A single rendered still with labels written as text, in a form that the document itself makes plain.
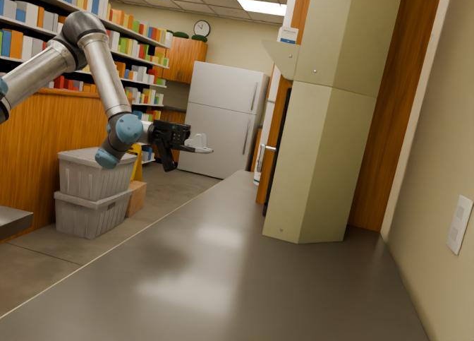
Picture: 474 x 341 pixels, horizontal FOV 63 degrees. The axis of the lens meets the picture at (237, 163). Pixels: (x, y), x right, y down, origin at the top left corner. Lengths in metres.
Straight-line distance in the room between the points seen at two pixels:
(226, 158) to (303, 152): 5.14
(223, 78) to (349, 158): 5.12
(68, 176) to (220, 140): 3.35
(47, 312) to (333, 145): 0.84
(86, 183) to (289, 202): 2.35
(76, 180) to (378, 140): 2.46
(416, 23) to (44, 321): 1.40
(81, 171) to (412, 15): 2.58
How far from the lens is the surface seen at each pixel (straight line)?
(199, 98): 6.35
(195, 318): 0.74
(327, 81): 1.14
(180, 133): 1.26
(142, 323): 0.71
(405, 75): 1.54
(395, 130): 1.53
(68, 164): 3.36
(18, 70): 1.33
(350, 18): 1.18
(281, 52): 1.16
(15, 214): 1.15
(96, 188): 3.26
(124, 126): 1.14
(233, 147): 6.21
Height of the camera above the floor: 1.33
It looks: 9 degrees down
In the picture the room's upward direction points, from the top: 11 degrees clockwise
